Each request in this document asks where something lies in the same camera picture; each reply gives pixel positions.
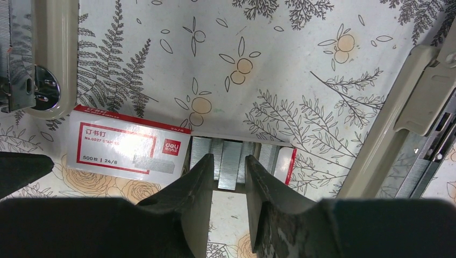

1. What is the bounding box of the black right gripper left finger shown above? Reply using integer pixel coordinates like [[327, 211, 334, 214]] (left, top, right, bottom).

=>
[[1, 154, 214, 257]]

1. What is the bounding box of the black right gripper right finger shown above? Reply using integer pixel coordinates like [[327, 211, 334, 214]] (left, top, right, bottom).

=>
[[245, 155, 455, 257]]

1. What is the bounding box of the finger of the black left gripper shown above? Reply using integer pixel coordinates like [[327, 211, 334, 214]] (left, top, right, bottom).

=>
[[1, 152, 54, 198]]

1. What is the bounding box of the silver staple strip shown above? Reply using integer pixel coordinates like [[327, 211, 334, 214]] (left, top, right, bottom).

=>
[[218, 141, 242, 191]]

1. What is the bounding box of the silver staple strip tray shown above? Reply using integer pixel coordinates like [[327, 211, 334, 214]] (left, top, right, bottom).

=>
[[183, 131, 297, 193]]

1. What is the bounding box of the white red staple box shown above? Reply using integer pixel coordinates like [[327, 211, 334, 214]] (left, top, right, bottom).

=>
[[67, 105, 191, 185]]

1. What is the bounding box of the beige and black stapler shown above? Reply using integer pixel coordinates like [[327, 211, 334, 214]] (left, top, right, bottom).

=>
[[1, 1, 79, 120]]

